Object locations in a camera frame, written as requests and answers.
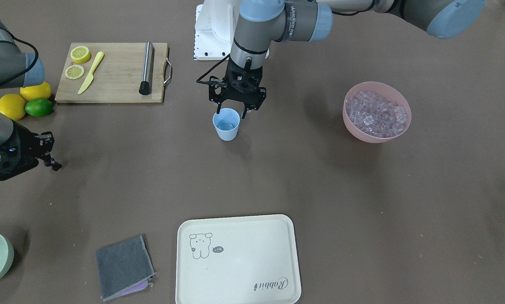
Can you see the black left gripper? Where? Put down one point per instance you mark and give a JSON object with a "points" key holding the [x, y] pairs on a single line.
{"points": [[215, 95]]}

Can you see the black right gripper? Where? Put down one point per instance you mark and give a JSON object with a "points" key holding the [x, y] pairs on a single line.
{"points": [[25, 144]]}

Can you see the clear ice cube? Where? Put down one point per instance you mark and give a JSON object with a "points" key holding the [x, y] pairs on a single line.
{"points": [[225, 125]]}

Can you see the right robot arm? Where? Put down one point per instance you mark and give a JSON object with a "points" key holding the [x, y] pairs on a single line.
{"points": [[17, 70]]}

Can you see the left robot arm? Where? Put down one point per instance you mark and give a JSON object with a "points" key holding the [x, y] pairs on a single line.
{"points": [[311, 20]]}

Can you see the light blue cup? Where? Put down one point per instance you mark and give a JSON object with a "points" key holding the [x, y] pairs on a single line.
{"points": [[229, 115]]}

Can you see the pile of ice cubes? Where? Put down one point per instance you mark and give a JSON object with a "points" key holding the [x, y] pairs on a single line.
{"points": [[374, 115]]}

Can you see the green lime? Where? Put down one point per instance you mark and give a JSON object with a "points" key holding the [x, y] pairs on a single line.
{"points": [[39, 107]]}

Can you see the yellow lemon outer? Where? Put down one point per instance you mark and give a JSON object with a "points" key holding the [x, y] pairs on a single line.
{"points": [[13, 106]]}

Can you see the yellow lemon near board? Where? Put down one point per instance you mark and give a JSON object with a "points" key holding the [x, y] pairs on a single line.
{"points": [[43, 91]]}

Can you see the steel muddler black tip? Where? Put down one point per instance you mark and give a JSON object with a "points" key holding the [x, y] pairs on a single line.
{"points": [[147, 71]]}

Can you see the yellow plastic knife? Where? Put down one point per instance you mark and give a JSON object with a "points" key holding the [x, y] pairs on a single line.
{"points": [[90, 75]]}

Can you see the lemon half lower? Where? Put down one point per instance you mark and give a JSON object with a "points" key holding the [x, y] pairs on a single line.
{"points": [[74, 72]]}

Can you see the lemon half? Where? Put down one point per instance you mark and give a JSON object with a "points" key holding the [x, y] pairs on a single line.
{"points": [[74, 72], [80, 54]]}

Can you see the bamboo cutting board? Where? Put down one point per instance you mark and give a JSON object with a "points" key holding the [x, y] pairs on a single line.
{"points": [[117, 78]]}

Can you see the lemon half upper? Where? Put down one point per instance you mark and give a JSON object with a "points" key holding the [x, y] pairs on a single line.
{"points": [[80, 54]]}

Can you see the grey folded cloth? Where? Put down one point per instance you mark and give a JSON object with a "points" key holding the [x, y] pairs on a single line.
{"points": [[124, 268]]}

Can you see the pink bowl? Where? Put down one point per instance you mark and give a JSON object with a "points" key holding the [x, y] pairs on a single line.
{"points": [[386, 91]]}

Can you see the cream rabbit tray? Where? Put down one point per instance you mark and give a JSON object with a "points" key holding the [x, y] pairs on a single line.
{"points": [[237, 260]]}

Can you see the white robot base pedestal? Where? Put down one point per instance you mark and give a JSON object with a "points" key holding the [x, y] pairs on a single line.
{"points": [[212, 33]]}

